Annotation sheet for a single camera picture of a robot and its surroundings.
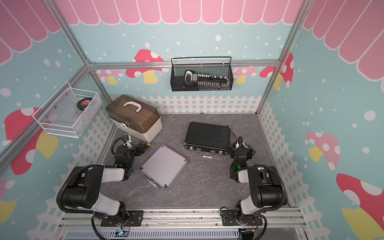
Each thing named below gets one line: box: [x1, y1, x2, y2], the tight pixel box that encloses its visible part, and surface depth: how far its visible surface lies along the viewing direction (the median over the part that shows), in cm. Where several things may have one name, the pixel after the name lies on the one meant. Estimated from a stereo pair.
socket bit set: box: [184, 70, 230, 89], surface depth 91 cm
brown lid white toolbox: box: [105, 94, 163, 143], surface depth 96 cm
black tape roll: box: [76, 97, 93, 111], surface depth 81 cm
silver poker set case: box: [139, 144, 189, 192], surface depth 91 cm
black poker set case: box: [184, 121, 231, 158], surface depth 98 cm
